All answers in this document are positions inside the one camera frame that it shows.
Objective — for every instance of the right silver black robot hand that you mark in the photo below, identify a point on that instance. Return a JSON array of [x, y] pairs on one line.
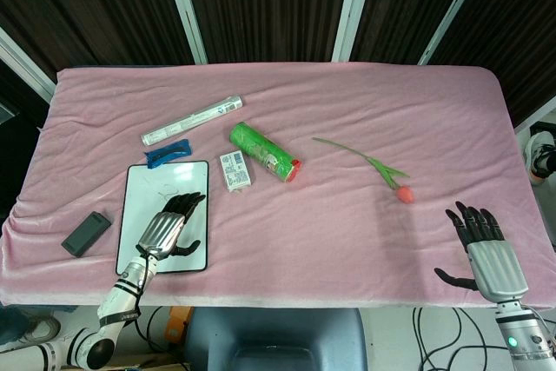
[[497, 266]]

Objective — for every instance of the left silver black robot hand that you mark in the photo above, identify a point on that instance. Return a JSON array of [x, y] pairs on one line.
[[163, 232]]

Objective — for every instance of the black board eraser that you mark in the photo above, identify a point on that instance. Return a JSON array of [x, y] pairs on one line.
[[86, 234]]

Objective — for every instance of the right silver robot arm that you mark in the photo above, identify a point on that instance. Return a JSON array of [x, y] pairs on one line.
[[523, 340]]

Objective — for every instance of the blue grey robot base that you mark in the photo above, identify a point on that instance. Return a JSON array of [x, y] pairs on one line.
[[278, 336]]

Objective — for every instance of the blue plastic packet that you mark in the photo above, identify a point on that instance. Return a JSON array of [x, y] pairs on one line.
[[167, 154]]

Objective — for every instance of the orange plastic object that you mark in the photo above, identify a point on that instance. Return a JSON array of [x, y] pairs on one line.
[[179, 323]]

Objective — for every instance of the small white milk carton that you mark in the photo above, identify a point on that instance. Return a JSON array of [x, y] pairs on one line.
[[236, 171]]

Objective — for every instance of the white wrapped tube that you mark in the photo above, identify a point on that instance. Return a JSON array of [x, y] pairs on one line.
[[191, 120]]

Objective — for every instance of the pink tulip with green stem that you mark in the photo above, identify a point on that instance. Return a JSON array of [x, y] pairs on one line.
[[405, 194]]

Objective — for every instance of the white black shoe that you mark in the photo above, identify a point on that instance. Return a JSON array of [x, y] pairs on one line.
[[538, 154]]

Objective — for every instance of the green chips can red lid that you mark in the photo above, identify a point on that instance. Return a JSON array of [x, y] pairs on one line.
[[260, 151]]

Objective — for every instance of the pink fleece table cloth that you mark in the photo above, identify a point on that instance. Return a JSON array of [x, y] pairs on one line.
[[326, 236]]

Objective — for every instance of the dark brown pleated screen panel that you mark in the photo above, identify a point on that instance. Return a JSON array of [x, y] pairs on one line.
[[517, 32], [412, 1], [269, 6], [87, 6]]

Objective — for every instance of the white board with black frame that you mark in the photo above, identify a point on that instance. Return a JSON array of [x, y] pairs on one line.
[[143, 188]]

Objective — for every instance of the white screen frame post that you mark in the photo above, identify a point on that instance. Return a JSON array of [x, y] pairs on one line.
[[354, 10], [26, 62], [452, 15], [187, 10], [536, 114]]

